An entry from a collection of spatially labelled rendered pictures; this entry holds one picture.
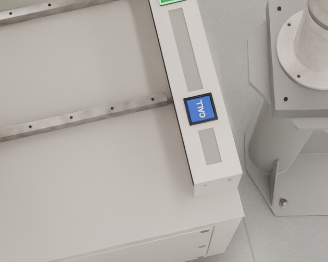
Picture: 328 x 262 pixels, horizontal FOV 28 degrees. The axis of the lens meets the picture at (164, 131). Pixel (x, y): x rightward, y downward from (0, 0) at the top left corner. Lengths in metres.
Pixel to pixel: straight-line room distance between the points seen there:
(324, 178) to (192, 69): 1.04
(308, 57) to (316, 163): 0.93
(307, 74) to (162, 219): 0.42
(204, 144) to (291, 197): 0.99
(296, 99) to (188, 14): 0.28
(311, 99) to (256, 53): 0.17
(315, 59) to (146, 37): 0.38
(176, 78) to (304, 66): 0.28
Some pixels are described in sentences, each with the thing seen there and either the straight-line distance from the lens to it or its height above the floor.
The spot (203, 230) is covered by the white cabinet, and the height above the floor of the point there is 0.75.
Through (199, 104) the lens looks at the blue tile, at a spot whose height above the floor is 0.96.
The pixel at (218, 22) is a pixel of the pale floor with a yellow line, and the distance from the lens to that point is 2.39.
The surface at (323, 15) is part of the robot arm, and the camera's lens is 1.20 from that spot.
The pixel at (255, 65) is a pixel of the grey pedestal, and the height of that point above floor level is 0.82.
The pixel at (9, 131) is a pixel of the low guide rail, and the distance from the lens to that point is 1.41.
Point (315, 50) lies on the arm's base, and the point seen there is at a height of 0.97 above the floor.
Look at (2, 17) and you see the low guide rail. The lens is 1.51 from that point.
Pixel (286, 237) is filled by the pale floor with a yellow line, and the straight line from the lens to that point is 2.19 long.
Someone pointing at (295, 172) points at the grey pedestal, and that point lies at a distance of 2.22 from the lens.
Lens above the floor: 2.15
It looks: 74 degrees down
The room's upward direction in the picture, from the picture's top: 7 degrees counter-clockwise
